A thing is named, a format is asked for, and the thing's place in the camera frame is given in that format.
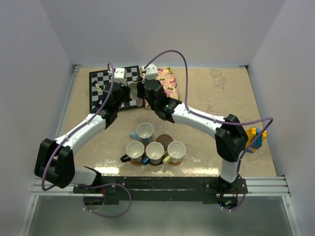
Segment light blue mug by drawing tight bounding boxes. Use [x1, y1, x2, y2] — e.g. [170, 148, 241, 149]
[129, 122, 154, 144]

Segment dark wooden coaster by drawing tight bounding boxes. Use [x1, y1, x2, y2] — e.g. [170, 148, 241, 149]
[156, 134, 173, 150]

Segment dark blue mug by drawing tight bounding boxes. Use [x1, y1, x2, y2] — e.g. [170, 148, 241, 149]
[142, 142, 165, 165]

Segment black mug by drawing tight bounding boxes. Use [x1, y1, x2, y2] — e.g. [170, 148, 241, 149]
[120, 141, 145, 163]

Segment light green mug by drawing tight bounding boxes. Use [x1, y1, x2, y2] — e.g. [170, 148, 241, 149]
[163, 141, 186, 163]

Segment light wooden coaster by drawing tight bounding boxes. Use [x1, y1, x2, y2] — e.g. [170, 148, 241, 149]
[130, 160, 143, 166]

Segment pink mug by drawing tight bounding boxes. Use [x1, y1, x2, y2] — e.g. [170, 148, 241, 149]
[128, 82, 142, 107]

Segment dark walnut coaster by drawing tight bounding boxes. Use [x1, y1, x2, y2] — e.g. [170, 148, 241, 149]
[150, 162, 163, 166]

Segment orange wooden coaster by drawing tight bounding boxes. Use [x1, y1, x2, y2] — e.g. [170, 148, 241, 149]
[169, 159, 183, 166]

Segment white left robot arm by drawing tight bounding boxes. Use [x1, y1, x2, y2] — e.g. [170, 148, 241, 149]
[34, 82, 130, 193]

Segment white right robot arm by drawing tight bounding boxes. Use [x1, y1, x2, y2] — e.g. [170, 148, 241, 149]
[137, 78, 249, 193]

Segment white chess king piece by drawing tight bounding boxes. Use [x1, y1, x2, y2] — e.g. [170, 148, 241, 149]
[95, 83, 101, 92]

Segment floral serving tray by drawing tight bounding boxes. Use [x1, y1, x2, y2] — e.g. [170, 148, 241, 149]
[137, 67, 180, 109]

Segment black and silver chessboard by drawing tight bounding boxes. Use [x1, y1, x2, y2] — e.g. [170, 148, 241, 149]
[89, 65, 145, 113]

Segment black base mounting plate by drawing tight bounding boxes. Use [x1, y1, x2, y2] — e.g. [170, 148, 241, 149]
[73, 176, 248, 208]

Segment yellow blue toy blocks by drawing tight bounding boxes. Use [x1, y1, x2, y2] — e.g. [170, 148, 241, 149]
[246, 127, 267, 153]

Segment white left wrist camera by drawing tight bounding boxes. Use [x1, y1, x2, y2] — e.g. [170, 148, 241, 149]
[113, 68, 127, 86]

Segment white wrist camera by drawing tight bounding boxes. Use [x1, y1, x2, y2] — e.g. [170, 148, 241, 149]
[141, 63, 158, 83]
[113, 68, 127, 86]

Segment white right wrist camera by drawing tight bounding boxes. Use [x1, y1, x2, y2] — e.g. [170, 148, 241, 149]
[141, 63, 158, 83]

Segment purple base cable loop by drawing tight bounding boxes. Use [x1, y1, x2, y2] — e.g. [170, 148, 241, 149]
[83, 182, 133, 218]

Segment aluminium frame rail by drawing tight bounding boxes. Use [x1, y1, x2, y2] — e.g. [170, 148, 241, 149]
[233, 177, 301, 236]

